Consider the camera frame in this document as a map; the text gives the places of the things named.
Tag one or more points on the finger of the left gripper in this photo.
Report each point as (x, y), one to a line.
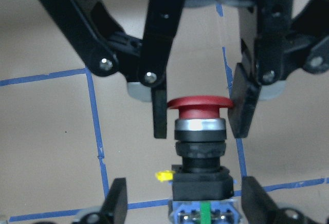
(274, 43)
(105, 48)

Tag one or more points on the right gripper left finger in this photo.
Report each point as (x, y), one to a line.
(114, 208)

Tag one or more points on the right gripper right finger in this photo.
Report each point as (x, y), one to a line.
(257, 205)

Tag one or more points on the red emergency stop button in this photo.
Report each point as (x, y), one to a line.
(202, 189)

